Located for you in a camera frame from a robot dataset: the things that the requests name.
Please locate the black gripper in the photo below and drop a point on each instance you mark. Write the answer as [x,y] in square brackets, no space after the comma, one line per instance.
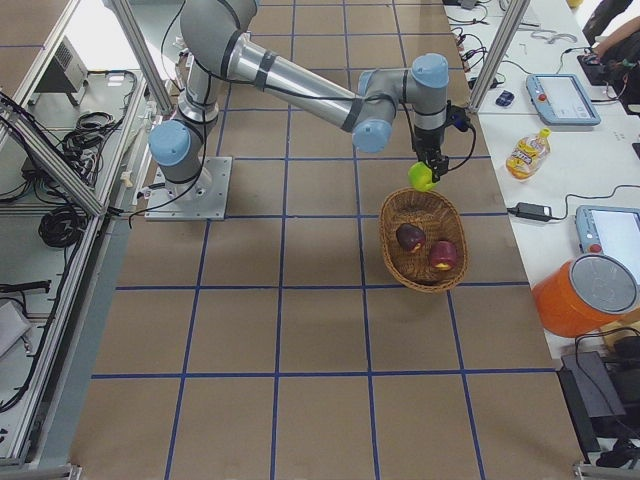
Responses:
[426,141]

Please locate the orange round container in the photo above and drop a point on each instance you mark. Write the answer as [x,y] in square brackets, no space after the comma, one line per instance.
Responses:
[585,294]

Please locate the aluminium frame post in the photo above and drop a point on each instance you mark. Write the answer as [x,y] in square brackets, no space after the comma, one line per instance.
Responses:
[501,41]

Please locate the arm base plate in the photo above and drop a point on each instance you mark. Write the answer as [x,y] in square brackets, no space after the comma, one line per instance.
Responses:
[206,200]

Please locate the blue teach pendant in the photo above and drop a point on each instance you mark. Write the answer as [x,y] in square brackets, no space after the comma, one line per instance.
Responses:
[560,100]
[612,231]

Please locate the orange juice bottle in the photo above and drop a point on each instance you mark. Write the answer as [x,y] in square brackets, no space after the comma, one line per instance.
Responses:
[528,154]

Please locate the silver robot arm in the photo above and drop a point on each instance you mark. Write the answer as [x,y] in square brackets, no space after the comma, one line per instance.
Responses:
[216,34]

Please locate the dark purple apple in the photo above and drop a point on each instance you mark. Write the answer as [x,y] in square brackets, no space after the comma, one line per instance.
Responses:
[410,237]

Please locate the red apple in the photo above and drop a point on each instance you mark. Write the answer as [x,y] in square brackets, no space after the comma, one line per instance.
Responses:
[443,255]

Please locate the black power adapter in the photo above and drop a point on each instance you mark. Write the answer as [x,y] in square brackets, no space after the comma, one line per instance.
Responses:
[530,211]

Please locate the green apple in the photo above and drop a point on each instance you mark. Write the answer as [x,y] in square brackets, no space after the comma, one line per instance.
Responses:
[421,177]

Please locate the woven wicker basket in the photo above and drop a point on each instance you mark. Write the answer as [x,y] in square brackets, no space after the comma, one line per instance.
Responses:
[439,219]

